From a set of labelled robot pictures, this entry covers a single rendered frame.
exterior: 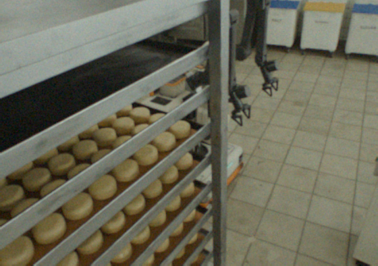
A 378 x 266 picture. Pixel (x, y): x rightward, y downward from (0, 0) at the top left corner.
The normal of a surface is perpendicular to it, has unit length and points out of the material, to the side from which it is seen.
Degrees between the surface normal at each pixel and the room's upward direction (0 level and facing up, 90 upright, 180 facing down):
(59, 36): 90
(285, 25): 91
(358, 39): 90
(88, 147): 0
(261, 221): 0
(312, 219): 0
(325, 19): 90
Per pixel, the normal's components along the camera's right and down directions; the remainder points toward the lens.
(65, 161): -0.05, -0.84
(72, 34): 0.80, 0.29
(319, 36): -0.42, 0.56
